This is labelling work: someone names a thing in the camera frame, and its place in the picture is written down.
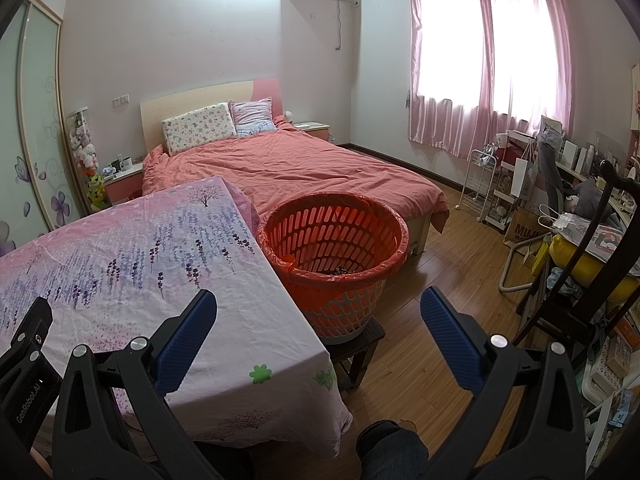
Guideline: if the white plastic bag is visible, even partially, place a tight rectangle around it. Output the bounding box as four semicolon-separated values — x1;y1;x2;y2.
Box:
539;212;593;236

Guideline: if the bed with salmon duvet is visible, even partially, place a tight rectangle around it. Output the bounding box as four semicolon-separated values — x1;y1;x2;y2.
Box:
140;79;451;256

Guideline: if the dark wooden chair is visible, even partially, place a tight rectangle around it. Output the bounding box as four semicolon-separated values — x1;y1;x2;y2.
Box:
515;160;640;356

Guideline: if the pink curtain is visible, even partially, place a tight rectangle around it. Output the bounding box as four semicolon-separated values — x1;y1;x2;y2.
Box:
396;0;576;156

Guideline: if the white printed pillow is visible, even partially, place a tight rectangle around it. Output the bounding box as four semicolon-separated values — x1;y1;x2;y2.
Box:
161;102;238;157

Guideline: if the pink floral tablecloth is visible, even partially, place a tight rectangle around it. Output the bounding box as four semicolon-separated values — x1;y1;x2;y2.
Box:
0;176;353;458

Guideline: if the yellow plastic tub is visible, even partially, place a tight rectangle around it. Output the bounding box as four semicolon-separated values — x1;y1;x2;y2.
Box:
547;237;640;301

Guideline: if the pink nightstand with mug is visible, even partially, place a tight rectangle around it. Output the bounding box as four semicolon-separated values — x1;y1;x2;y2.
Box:
102;165;146;206

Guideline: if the white wire cart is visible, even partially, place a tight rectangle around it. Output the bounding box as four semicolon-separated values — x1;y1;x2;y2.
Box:
457;147;501;223

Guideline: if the dark wooden stool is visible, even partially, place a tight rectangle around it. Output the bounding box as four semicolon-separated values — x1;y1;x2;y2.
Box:
327;317;387;393

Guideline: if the magazine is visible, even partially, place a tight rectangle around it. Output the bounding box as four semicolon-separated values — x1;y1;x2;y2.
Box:
585;225;626;263

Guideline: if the white paper bag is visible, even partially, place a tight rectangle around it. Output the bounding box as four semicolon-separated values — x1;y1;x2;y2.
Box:
510;157;538;198

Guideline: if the orange plastic laundry basket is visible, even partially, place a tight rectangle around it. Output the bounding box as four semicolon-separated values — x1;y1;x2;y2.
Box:
257;191;411;345

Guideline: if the grey cloth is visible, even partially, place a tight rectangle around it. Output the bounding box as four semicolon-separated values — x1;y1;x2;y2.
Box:
565;177;618;221

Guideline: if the white metal tube frame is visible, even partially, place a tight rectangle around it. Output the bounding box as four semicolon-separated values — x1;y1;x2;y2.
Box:
498;237;551;293

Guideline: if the air conditioner pipe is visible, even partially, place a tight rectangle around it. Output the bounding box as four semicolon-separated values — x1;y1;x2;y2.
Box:
336;0;362;51

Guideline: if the person's leg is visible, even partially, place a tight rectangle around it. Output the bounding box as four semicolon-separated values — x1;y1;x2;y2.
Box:
356;420;431;480

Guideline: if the brown paper bag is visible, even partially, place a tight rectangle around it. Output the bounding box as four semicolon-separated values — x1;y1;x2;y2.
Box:
502;205;543;256

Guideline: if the white shelf trolley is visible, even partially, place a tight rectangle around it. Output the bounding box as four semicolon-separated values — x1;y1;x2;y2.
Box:
484;130;538;233

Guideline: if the green plush toy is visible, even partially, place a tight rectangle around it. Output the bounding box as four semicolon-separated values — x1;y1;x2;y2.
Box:
86;172;108;211

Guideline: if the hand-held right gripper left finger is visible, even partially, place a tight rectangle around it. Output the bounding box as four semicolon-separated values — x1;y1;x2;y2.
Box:
51;288;218;480

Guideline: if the pink striped pillow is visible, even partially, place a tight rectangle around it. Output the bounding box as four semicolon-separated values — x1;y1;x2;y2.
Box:
229;97;277;138

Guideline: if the clear tube of plush toys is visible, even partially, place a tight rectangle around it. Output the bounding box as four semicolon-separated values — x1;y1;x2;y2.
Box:
67;107;98;173

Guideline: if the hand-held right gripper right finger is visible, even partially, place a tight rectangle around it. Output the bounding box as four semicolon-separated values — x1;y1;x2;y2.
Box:
420;287;586;480

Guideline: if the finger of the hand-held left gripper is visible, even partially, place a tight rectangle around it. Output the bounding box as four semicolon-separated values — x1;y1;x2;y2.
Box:
0;298;54;381

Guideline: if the white plastic storage basket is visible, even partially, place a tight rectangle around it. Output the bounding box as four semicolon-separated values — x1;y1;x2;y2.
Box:
580;350;631;411

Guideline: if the floral sliding door wardrobe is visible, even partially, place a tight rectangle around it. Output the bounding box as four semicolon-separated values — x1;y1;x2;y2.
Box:
0;0;83;256

